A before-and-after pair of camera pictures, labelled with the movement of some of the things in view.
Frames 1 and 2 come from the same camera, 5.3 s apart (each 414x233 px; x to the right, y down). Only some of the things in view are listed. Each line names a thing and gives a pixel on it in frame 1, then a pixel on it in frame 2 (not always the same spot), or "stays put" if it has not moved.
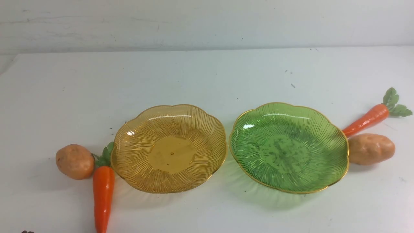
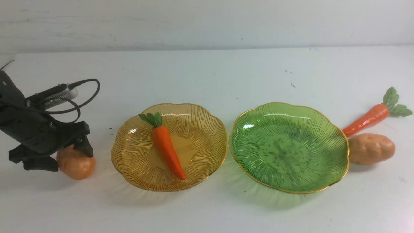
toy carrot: x=103 y=184 → x=163 y=136
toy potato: x=75 y=161 stays put
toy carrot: x=389 y=107 stays put
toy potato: x=366 y=149 stays put
